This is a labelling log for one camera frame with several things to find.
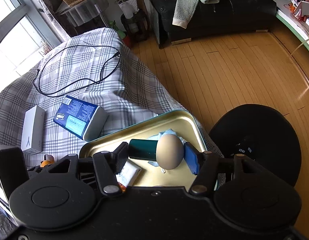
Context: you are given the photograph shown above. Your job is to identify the blue face mask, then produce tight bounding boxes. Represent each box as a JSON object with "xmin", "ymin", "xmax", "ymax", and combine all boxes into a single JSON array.
[{"xmin": 147, "ymin": 129, "xmax": 186, "ymax": 167}]

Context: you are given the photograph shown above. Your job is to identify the clutter of small boxes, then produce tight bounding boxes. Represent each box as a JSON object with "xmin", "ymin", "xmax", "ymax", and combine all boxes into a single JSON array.
[{"xmin": 282, "ymin": 0, "xmax": 309, "ymax": 29}]

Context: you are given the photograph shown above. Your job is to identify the white plant pot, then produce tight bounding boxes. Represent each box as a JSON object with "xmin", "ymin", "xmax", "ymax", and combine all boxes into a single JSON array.
[{"xmin": 118, "ymin": 0, "xmax": 139, "ymax": 18}]

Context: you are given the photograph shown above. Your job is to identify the white pocket tissue packet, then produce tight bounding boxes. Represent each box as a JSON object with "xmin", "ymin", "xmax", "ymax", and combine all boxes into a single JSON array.
[{"xmin": 116, "ymin": 160, "xmax": 142, "ymax": 187}]

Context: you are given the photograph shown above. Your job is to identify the glass side table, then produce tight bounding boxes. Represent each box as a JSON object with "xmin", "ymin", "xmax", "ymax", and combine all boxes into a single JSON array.
[{"xmin": 56, "ymin": 0, "xmax": 110, "ymax": 34}]

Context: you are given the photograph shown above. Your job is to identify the black cable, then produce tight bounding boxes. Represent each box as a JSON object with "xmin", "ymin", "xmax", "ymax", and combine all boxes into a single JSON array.
[{"xmin": 33, "ymin": 45, "xmax": 120, "ymax": 96}]

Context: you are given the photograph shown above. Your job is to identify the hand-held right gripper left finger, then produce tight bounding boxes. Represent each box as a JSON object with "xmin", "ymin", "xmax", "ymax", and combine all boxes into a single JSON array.
[{"xmin": 42, "ymin": 141, "xmax": 130, "ymax": 196}]

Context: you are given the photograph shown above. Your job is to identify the beige egg-shaped sponge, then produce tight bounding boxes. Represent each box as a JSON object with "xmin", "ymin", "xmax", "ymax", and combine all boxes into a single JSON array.
[{"xmin": 156, "ymin": 134, "xmax": 184, "ymax": 170}]

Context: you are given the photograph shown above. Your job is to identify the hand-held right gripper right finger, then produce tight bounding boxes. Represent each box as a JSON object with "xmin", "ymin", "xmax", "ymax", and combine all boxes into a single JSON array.
[{"xmin": 183, "ymin": 142, "xmax": 265, "ymax": 196}]

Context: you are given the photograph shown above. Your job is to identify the dark green cylinder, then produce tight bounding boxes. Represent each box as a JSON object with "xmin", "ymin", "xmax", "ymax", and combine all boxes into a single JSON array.
[{"xmin": 128, "ymin": 139, "xmax": 159, "ymax": 160}]

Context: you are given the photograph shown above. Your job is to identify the black leather sofa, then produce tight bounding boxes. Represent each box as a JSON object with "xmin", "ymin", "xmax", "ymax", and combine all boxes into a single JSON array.
[{"xmin": 148, "ymin": 0, "xmax": 280, "ymax": 49}]

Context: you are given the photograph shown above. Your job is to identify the lace curtain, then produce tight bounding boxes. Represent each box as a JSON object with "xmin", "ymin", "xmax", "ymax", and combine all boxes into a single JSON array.
[{"xmin": 29, "ymin": 0, "xmax": 77, "ymax": 43}]

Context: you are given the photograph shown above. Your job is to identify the grey framed panel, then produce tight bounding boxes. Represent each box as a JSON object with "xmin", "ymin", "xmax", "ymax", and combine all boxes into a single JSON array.
[{"xmin": 149, "ymin": 1, "xmax": 162, "ymax": 49}]

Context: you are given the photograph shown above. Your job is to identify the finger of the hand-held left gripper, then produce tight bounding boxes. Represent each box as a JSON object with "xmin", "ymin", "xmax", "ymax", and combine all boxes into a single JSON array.
[{"xmin": 27, "ymin": 165, "xmax": 48, "ymax": 179}]

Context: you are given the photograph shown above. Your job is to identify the dark wooden plant stand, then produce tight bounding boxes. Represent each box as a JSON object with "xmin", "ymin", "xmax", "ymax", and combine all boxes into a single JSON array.
[{"xmin": 120, "ymin": 11, "xmax": 150, "ymax": 43}]

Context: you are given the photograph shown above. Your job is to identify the mint green sweater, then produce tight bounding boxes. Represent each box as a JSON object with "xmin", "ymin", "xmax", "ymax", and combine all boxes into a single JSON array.
[{"xmin": 172, "ymin": 0, "xmax": 225, "ymax": 29}]

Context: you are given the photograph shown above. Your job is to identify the window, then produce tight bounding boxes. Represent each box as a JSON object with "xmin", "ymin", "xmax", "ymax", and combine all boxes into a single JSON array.
[{"xmin": 0, "ymin": 0, "xmax": 63, "ymax": 78}]

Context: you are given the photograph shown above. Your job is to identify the black round stool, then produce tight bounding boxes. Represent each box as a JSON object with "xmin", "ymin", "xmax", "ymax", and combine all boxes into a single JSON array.
[{"xmin": 209, "ymin": 104, "xmax": 302, "ymax": 188}]

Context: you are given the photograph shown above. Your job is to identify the gold metal tray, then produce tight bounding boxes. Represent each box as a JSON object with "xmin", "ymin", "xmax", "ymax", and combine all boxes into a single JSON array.
[{"xmin": 79, "ymin": 109, "xmax": 210, "ymax": 188}]

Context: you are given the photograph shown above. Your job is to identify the green plastic object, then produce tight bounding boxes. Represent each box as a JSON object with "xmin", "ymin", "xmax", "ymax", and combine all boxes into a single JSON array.
[{"xmin": 112, "ymin": 20, "xmax": 131, "ymax": 48}]

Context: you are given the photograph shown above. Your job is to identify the glass coffee table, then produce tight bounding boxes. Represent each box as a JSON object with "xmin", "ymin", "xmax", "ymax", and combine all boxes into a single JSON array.
[{"xmin": 266, "ymin": 0, "xmax": 309, "ymax": 87}]

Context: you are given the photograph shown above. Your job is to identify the white cardboard box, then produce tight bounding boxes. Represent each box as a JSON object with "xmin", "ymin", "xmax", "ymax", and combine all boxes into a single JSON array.
[{"xmin": 21, "ymin": 105, "xmax": 46, "ymax": 155}]

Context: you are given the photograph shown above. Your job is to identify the blue tissue pack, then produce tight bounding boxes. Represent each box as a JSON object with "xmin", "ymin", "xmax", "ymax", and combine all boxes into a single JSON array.
[{"xmin": 53, "ymin": 95, "xmax": 109, "ymax": 142}]

